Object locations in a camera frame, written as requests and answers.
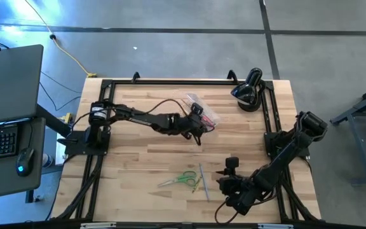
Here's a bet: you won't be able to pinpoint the black aluminium table frame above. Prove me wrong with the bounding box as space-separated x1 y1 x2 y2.
51 78 322 223

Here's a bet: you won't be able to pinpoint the clear plastic supply box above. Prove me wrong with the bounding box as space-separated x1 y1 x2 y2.
181 92 221 134

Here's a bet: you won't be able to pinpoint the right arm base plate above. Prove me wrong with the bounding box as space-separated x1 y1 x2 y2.
264 132 311 158

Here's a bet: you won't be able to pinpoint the grey side desk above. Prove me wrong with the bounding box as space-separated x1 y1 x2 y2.
0 116 46 204

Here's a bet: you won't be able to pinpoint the yellow extension cable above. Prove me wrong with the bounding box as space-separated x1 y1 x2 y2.
24 0 98 79

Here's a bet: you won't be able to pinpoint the black computer mouse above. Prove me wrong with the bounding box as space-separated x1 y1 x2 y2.
15 148 35 178

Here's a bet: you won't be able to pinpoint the silver bracket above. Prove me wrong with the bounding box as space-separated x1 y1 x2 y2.
80 222 117 229
257 223 294 229

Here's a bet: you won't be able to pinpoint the green-handled scissors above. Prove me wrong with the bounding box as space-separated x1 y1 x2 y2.
157 170 198 188

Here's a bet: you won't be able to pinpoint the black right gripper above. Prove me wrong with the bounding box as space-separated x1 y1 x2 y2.
216 156 257 216

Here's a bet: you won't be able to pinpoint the yellow-green crayon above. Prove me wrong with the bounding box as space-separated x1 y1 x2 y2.
191 176 202 193

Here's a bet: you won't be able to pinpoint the thin black floor cable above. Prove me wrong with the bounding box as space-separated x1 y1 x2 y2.
39 70 83 112

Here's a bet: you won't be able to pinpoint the grey laptop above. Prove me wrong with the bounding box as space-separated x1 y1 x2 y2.
0 44 44 125

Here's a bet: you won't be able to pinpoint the black desk lamp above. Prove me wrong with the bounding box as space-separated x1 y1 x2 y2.
230 67 266 113

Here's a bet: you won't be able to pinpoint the white panel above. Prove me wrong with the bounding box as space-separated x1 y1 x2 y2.
55 132 68 166

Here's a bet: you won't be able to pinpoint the blue-grey metal cart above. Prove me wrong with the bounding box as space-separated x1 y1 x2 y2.
329 79 366 188

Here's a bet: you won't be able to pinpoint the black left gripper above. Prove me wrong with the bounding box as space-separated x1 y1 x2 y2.
170 102 208 147

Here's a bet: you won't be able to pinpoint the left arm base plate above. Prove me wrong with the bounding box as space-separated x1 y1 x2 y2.
57 130 111 156

